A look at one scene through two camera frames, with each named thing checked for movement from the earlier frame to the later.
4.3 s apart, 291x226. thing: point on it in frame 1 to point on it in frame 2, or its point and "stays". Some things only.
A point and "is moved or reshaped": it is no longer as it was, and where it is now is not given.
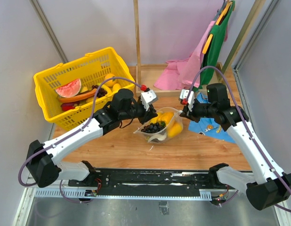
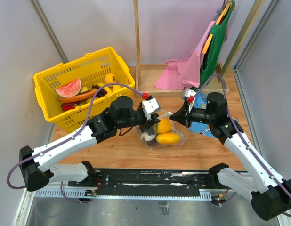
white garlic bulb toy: (161, 136) to (147, 137)
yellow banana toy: (109, 91) stays
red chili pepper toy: (66, 106) stays
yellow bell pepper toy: (164, 118) is moved or reshaped
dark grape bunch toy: (101, 92) stays
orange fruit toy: (110, 83) stays
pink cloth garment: (186, 72) stays
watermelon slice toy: (69, 90) stays
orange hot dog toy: (68, 99) stays
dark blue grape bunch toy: (153, 127) is moved or reshaped
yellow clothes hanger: (207, 44) stays
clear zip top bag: (167, 124) is moved or reshaped
